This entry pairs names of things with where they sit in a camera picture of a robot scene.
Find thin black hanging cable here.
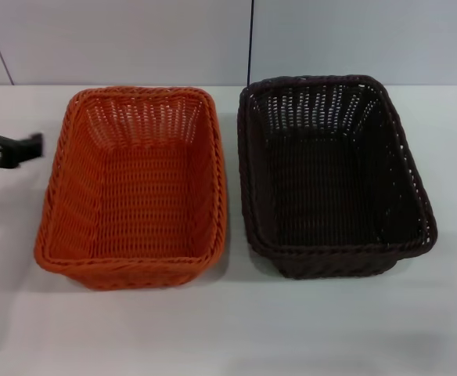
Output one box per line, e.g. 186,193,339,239
246,0,255,85

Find dark brown woven basket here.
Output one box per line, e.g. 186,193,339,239
236,73,439,280

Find orange woven plastic basket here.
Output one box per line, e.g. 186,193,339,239
32,86,229,291

